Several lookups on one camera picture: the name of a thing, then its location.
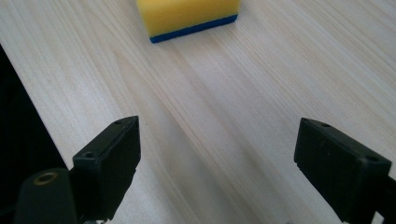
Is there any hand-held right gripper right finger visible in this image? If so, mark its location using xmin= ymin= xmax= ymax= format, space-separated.
xmin=293 ymin=117 xmax=392 ymax=224

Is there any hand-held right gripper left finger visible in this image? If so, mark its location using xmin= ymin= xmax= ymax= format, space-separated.
xmin=72 ymin=115 xmax=142 ymax=222

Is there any yellow and blue sponge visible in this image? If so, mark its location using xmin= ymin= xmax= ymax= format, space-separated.
xmin=135 ymin=0 xmax=241 ymax=44

